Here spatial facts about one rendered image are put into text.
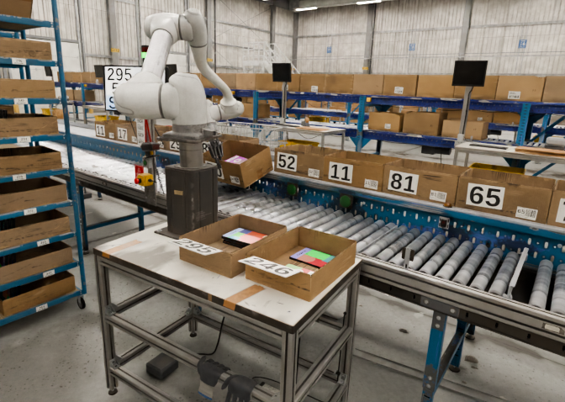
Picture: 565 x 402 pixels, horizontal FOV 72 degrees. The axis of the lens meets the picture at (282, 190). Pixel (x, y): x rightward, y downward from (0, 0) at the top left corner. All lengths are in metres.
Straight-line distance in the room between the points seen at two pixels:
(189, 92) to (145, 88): 0.19
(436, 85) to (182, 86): 5.51
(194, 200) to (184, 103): 0.43
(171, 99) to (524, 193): 1.64
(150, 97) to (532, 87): 5.63
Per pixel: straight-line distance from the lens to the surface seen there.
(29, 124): 2.55
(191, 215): 1.81
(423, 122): 6.64
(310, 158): 2.47
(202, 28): 2.29
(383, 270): 1.71
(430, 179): 2.17
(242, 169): 2.43
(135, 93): 1.81
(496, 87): 6.66
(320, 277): 1.38
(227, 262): 1.47
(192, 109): 1.75
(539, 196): 2.10
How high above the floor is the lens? 1.44
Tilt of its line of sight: 15 degrees down
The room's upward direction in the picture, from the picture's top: 2 degrees clockwise
